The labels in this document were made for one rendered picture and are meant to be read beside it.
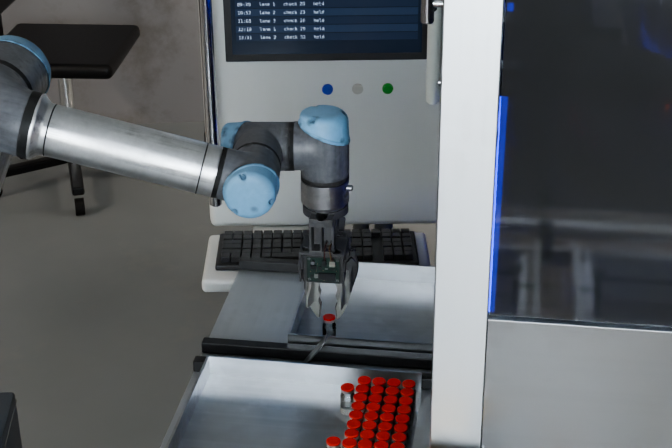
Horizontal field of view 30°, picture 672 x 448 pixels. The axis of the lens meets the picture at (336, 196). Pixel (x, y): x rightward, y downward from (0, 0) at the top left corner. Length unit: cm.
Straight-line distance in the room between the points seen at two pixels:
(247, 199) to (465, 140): 44
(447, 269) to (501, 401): 20
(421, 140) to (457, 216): 111
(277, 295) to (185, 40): 308
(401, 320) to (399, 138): 53
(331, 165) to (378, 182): 71
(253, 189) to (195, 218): 276
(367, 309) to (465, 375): 64
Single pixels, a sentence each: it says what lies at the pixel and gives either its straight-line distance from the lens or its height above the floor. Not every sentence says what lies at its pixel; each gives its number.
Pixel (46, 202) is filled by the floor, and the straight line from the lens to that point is 472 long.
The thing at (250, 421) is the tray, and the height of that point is 88.
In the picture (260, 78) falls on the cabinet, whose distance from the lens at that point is 251.
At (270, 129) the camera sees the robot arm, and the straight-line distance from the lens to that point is 189.
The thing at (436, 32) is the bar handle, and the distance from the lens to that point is 219.
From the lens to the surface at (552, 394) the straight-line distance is 158.
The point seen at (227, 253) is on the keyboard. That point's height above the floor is 83.
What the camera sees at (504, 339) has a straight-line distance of 154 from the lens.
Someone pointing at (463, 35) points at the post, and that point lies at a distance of 138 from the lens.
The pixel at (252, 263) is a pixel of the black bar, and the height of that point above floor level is 90.
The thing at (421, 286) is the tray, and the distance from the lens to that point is 225.
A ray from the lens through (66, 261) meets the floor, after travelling 429.
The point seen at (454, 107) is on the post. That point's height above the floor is 148.
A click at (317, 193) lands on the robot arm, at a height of 118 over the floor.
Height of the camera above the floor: 199
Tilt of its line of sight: 25 degrees down
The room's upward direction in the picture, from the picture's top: straight up
